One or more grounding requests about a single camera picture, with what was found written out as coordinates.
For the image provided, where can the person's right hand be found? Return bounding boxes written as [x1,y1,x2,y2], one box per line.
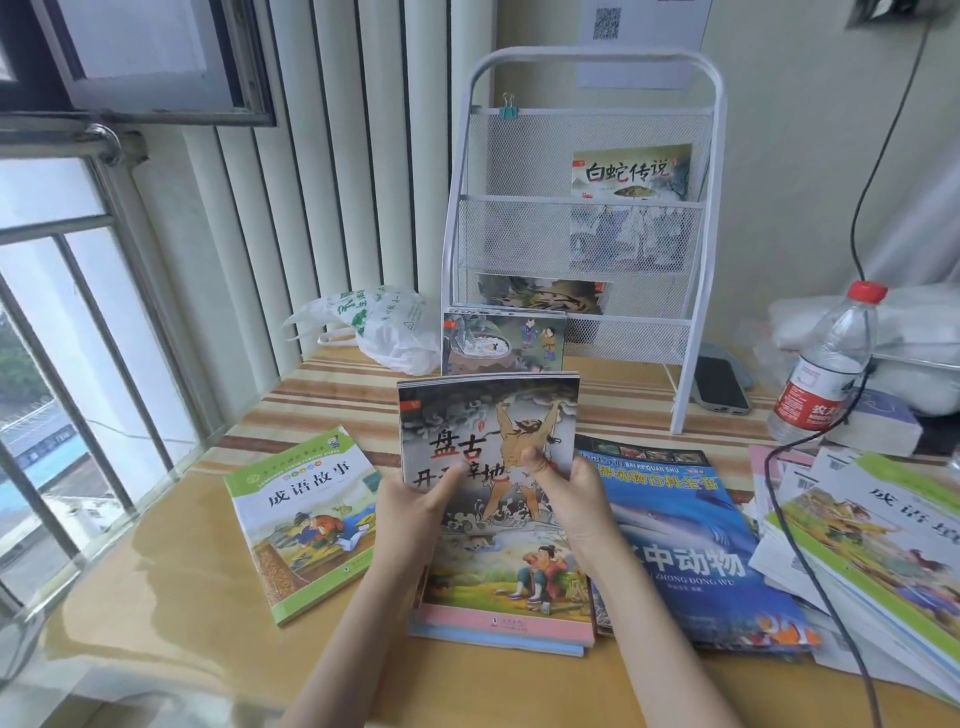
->
[522,447,628,580]

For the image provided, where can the person's left hand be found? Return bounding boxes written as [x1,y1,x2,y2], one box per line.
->
[372,465,471,595]

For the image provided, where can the grey giant figure picture book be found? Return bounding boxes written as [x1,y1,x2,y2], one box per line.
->
[396,372,583,535]

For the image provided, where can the person's right forearm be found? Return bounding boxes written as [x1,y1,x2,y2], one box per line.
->
[585,551,745,728]

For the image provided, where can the person's left forearm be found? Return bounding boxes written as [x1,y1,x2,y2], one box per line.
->
[279,568,430,728]

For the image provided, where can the pink-edged picture book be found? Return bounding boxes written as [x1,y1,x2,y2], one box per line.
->
[417,523,598,648]

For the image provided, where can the striped brown table mat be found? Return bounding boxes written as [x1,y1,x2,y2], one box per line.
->
[186,343,834,496]

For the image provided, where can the picture book with children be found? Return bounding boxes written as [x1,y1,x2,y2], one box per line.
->
[441,304,569,377]

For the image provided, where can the white metal mesh book rack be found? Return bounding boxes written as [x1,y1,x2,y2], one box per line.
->
[440,45,728,437]

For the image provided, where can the white and green plastic bag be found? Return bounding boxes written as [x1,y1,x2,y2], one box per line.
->
[280,284,443,377]

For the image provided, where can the blue sea animal book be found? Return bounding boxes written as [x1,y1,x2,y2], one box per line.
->
[573,432,823,655]

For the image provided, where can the thin light blue book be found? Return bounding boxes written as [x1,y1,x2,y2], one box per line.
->
[408,619,587,660]

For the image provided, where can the dark illustrated picture book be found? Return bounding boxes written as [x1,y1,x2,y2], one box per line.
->
[475,273,614,317]

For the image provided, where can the black smartphone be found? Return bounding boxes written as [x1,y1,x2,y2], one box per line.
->
[691,354,753,417]

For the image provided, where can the clear red-capped water bottle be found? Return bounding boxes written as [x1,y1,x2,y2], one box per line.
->
[765,280,891,446]

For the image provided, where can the snake legend picture book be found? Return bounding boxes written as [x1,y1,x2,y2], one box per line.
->
[570,143,694,273]

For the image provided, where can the pile of assorted books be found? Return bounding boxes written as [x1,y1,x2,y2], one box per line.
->
[747,441,960,708]

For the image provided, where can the thick white book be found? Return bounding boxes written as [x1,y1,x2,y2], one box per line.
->
[827,388,924,459]

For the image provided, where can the white vertical blinds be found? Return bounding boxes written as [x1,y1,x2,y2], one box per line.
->
[182,0,498,370]

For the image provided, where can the large green-bordered story book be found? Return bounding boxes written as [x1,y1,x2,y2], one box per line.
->
[783,451,960,663]

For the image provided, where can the white plastic packing bag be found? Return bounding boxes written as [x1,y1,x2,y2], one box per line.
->
[768,283,960,418]

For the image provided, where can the metal window guard bars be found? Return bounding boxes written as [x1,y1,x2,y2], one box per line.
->
[0,122,210,627]

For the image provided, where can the white paper notice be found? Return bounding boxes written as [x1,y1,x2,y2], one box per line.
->
[575,0,714,90]

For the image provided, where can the dark framed window sash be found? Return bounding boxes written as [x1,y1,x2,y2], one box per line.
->
[0,0,277,129]

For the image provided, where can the black cable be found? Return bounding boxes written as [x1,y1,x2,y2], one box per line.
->
[762,0,940,728]

